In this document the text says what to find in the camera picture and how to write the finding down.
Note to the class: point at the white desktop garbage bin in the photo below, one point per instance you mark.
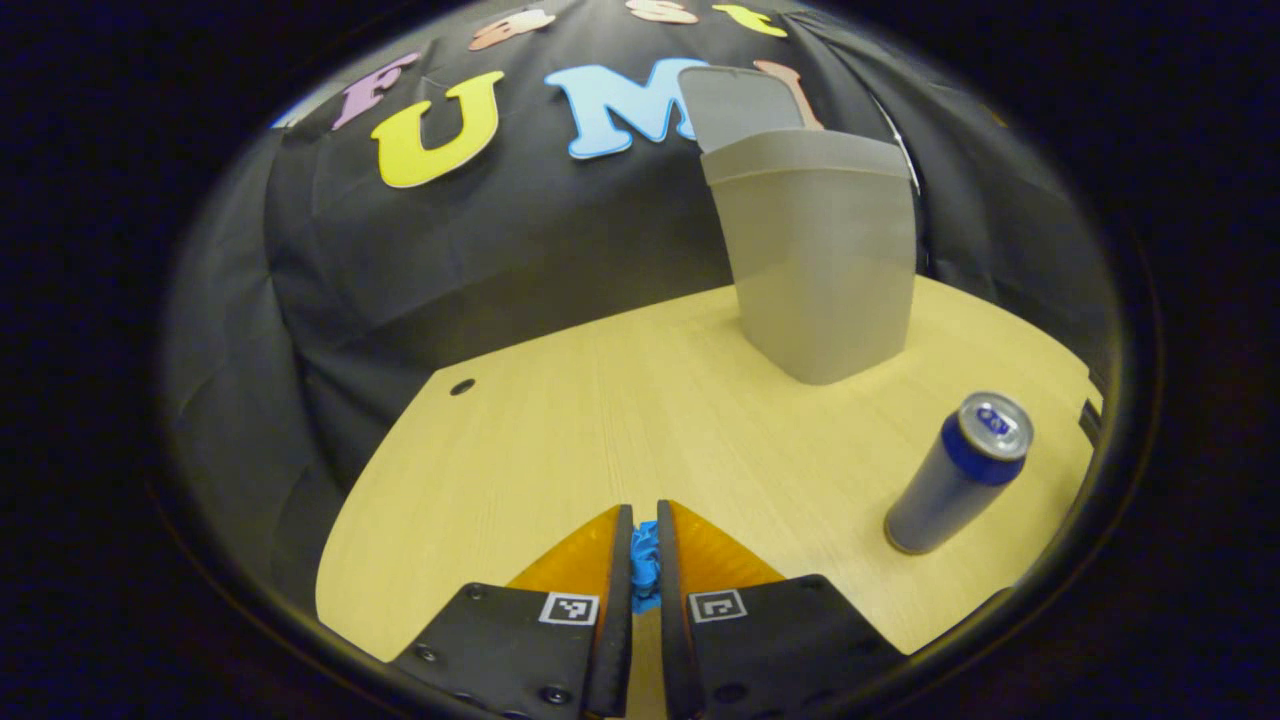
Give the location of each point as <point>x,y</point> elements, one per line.
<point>820,260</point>

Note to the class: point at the blue silver pop can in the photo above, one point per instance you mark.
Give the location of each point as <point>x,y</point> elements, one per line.
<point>950,480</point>

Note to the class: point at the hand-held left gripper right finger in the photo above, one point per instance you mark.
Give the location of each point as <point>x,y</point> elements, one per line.
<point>780,640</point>

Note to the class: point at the blue paper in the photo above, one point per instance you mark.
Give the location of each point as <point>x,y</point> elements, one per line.
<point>645,565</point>

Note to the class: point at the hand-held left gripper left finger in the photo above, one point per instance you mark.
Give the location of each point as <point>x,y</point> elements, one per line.
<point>520,650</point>

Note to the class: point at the black backdrop cloth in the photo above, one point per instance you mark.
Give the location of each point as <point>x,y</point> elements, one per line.
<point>520,260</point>

